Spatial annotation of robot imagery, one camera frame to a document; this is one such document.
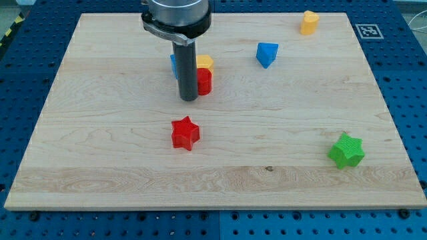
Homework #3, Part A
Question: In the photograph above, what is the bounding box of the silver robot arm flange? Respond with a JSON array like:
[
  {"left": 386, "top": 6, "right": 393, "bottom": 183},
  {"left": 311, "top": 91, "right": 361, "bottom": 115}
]
[{"left": 141, "top": 0, "right": 211, "bottom": 47}]

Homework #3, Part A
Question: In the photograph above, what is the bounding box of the red star block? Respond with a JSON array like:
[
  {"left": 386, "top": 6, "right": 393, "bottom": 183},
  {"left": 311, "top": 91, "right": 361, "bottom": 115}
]
[{"left": 171, "top": 116, "right": 200, "bottom": 151}]

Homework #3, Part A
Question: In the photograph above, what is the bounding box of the green star block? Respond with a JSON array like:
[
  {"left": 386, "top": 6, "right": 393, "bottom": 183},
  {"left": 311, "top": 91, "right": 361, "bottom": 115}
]
[{"left": 327, "top": 132, "right": 365, "bottom": 169}]

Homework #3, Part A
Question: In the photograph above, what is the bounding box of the red cylinder block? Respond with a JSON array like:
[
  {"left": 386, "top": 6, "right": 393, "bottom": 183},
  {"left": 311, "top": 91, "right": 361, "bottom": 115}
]
[{"left": 197, "top": 68, "right": 212, "bottom": 95}]

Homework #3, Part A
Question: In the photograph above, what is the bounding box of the yellow hexagon block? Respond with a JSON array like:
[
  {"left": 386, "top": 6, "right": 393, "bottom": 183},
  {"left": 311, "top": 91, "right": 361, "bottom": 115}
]
[{"left": 196, "top": 55, "right": 214, "bottom": 74}]

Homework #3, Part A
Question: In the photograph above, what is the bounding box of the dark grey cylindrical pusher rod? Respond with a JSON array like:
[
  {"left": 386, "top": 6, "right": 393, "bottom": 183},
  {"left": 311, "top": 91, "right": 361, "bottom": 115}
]
[{"left": 172, "top": 42, "right": 198, "bottom": 101}]

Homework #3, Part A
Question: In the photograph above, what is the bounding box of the blue block behind rod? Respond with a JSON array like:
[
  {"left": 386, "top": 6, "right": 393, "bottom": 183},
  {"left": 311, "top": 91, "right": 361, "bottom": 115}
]
[{"left": 169, "top": 54, "right": 178, "bottom": 80}]

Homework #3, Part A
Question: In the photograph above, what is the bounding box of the wooden board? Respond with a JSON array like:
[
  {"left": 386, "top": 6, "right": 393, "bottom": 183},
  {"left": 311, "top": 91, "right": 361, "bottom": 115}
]
[{"left": 5, "top": 13, "right": 426, "bottom": 211}]

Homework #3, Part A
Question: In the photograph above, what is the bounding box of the blue triangle block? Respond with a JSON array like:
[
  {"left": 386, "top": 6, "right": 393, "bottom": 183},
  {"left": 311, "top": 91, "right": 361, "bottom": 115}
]
[{"left": 256, "top": 43, "right": 279, "bottom": 69}]

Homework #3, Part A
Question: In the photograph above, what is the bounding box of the yellow heart block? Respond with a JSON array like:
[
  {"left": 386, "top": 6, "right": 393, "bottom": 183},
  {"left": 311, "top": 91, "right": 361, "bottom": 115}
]
[{"left": 300, "top": 11, "right": 320, "bottom": 35}]

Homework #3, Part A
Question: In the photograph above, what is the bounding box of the white fiducial marker tag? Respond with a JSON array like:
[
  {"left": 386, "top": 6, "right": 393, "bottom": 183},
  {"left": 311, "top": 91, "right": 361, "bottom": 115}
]
[{"left": 355, "top": 23, "right": 384, "bottom": 39}]

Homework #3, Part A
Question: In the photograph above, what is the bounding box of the black yellow hazard tape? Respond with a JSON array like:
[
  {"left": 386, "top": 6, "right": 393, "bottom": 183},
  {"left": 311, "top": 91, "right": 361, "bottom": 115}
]
[{"left": 1, "top": 12, "right": 25, "bottom": 49}]

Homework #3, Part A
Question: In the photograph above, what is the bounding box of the white cable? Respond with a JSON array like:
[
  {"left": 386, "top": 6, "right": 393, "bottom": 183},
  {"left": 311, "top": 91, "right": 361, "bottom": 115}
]
[{"left": 407, "top": 9, "right": 427, "bottom": 33}]

